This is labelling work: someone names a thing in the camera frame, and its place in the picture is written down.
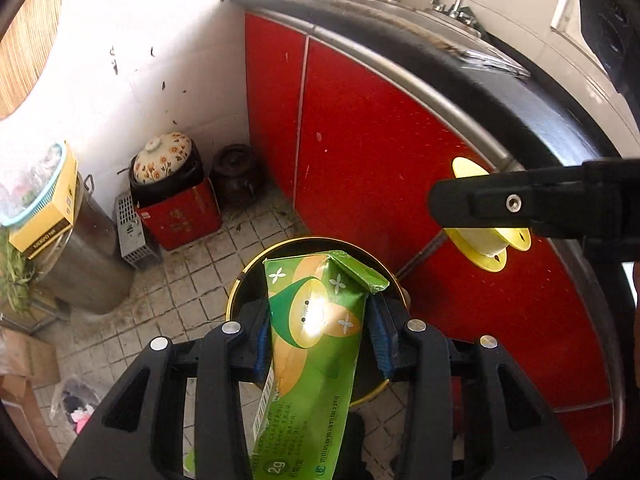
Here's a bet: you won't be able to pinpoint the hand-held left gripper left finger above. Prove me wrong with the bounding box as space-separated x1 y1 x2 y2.
59 300 273 480

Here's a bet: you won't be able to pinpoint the round bamboo tray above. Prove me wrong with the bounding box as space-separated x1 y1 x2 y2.
0 0 63 121

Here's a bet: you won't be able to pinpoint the grey plastic basket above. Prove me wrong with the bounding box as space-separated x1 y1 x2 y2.
116 192 162 267

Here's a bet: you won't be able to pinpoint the steel sink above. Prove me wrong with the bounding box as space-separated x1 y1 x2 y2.
290 0 531 78

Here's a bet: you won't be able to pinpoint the thin brown rod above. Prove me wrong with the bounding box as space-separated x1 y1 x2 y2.
397 232 446 281

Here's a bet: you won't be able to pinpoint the black bin with gold rim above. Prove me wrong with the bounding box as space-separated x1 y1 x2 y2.
225 236 408 406

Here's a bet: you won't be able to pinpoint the black cooking pot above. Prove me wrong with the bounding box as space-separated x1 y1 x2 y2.
129 152 206 208

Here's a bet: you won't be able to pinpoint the yellow cardboard box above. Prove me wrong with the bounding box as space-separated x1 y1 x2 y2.
9 142 79 260

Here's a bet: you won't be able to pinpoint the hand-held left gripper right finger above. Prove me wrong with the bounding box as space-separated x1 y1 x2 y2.
369 296 587 480

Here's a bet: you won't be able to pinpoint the floral ceramic lid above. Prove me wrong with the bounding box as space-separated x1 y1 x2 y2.
132 132 193 184

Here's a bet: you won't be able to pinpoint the clear plastic bag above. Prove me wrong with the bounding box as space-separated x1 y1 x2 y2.
51 375 103 436

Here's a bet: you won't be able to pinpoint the dark clay jar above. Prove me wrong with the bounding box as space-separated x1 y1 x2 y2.
210 143 261 206

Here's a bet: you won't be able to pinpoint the large steel pot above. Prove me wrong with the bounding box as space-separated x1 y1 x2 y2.
37 172 135 315

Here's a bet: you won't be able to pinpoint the basket with plastic bag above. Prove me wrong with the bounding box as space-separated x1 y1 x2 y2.
0 142 68 226

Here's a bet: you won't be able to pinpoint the yellow thread spool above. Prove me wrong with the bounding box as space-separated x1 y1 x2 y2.
444 156 532 273

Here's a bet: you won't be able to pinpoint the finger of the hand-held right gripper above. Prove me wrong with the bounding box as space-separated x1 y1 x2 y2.
429 162 586 238

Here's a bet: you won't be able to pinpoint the red cardboard box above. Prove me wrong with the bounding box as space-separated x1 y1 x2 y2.
136 178 223 251

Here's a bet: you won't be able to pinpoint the red kitchen cabinet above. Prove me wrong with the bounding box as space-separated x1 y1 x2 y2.
244 12 618 478

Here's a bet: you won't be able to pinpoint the black plastic object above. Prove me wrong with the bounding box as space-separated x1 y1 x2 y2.
572 0 640 96

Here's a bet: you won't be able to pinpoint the green leafy vegetables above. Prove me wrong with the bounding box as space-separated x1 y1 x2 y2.
0 232 38 311

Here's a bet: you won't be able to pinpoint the green snack packet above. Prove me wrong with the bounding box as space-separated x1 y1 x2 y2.
182 252 391 480

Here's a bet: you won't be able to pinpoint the brown cardboard box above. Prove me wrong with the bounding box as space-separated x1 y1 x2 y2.
0 327 61 396

